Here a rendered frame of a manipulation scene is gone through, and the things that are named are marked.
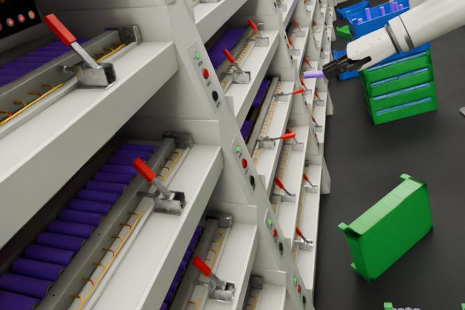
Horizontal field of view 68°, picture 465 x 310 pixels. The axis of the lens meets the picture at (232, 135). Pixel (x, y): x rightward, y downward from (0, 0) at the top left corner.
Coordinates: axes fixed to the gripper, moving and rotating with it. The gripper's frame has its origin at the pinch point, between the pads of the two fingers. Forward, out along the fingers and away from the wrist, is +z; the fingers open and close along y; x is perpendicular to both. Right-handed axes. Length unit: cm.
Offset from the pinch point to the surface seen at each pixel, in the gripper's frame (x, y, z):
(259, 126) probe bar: 3.3, 6.0, 23.4
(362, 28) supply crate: 17, -80, -5
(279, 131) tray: 8.2, 4.0, 19.9
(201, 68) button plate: -22.9, 35.1, 11.8
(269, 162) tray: 7.9, 19.0, 20.4
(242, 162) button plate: -3.5, 35.5, 16.4
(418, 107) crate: 67, -82, -11
